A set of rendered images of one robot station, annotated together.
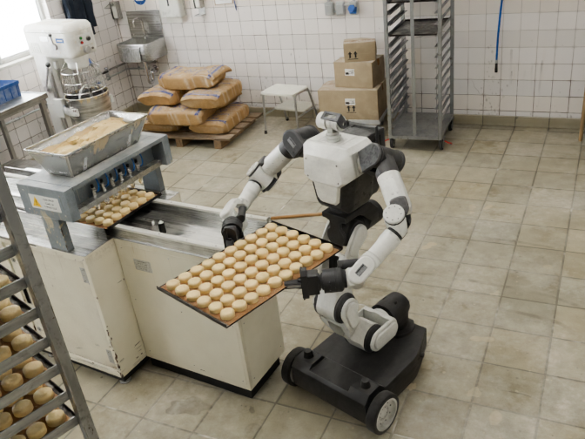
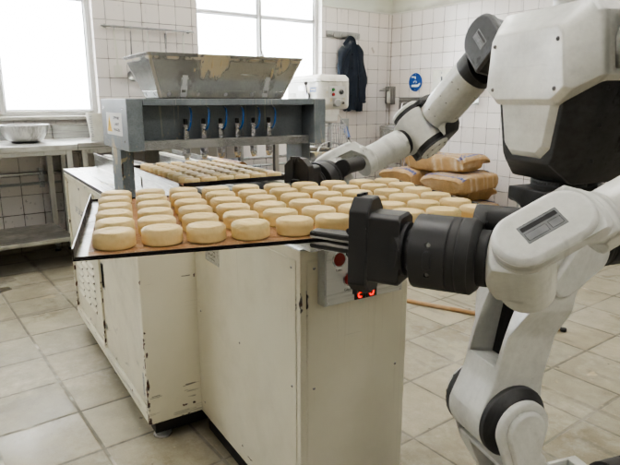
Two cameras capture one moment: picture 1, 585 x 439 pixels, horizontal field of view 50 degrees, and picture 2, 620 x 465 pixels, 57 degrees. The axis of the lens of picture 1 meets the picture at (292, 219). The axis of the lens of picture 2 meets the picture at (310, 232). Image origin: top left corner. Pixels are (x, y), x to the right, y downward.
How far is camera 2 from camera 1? 1.66 m
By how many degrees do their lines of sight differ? 27
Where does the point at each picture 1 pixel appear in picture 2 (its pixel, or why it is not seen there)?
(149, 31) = not seen: hidden behind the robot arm
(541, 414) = not seen: outside the picture
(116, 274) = (182, 262)
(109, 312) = (154, 313)
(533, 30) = not seen: outside the picture
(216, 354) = (267, 436)
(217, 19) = (489, 110)
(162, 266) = (229, 255)
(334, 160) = (556, 25)
